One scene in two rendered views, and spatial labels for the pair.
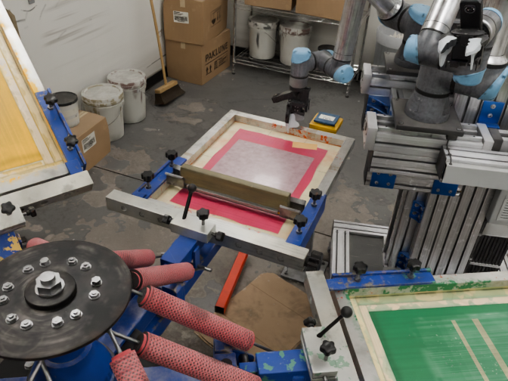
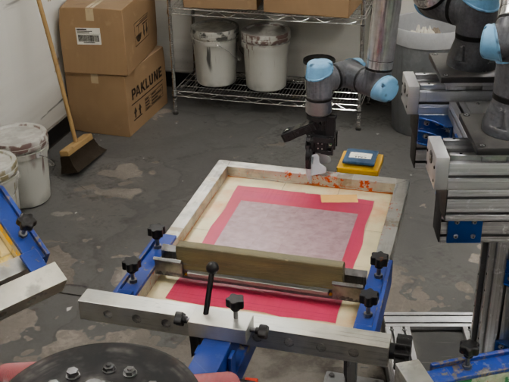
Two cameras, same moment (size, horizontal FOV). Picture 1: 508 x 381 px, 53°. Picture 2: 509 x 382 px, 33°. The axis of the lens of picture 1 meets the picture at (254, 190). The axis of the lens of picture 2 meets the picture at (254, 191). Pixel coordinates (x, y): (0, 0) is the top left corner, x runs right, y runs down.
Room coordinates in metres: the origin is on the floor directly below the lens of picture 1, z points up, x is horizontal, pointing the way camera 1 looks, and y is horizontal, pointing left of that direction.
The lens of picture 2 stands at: (-0.27, 0.23, 2.12)
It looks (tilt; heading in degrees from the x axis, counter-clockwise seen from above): 27 degrees down; 355
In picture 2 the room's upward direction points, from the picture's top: 1 degrees counter-clockwise
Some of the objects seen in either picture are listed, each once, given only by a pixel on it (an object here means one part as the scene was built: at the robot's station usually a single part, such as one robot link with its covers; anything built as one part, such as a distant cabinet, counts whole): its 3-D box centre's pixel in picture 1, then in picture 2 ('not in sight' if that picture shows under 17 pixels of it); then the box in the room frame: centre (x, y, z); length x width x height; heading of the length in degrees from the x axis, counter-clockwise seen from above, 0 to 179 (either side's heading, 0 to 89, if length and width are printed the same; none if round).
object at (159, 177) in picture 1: (161, 182); (146, 273); (1.52, 0.34, 0.98); 0.30 x 0.05 x 0.07; 159
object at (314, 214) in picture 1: (305, 224); (373, 305); (1.32, -0.18, 0.98); 0.30 x 0.05 x 0.07; 159
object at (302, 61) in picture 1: (301, 63); (320, 79); (1.99, -0.16, 1.28); 0.09 x 0.08 x 0.11; 121
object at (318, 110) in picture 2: (298, 80); (319, 105); (1.99, -0.16, 1.20); 0.08 x 0.08 x 0.05
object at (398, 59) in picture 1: (413, 51); (473, 48); (2.12, -0.64, 1.31); 0.15 x 0.15 x 0.10
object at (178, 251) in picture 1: (184, 249); (213, 358); (1.12, 0.20, 1.02); 0.17 x 0.06 x 0.05; 159
